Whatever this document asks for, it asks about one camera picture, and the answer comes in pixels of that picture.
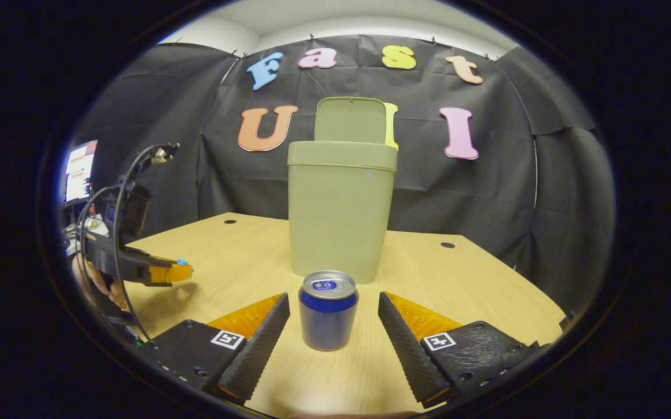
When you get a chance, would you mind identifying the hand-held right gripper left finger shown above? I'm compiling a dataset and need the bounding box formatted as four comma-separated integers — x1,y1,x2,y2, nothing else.
137,292,291,406

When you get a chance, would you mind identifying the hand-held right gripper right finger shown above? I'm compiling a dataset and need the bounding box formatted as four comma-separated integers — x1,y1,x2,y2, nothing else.
377,291,541,409

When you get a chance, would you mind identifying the blue pop can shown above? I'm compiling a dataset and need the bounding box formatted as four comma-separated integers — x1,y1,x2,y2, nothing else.
299,270,360,351

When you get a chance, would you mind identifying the green desktop garbage bin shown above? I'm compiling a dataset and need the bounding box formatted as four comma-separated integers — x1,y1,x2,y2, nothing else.
287,97,399,285

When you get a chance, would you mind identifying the wooden desktop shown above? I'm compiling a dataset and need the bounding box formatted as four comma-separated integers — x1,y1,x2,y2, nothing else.
123,212,566,417

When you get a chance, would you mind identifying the white side table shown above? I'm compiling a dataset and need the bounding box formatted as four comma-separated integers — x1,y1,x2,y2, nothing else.
63,212,109,257

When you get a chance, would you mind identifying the computer monitor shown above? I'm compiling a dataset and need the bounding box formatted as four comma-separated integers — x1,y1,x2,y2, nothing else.
59,140,98,204

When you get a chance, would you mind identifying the black backdrop cloth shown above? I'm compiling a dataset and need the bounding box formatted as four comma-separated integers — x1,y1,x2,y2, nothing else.
70,34,615,315

